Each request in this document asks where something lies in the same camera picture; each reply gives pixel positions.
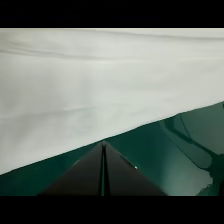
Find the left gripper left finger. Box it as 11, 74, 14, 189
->
39, 140, 105, 197

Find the white shirt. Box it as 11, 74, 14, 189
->
0, 27, 224, 176

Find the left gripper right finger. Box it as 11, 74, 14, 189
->
103, 140, 167, 197

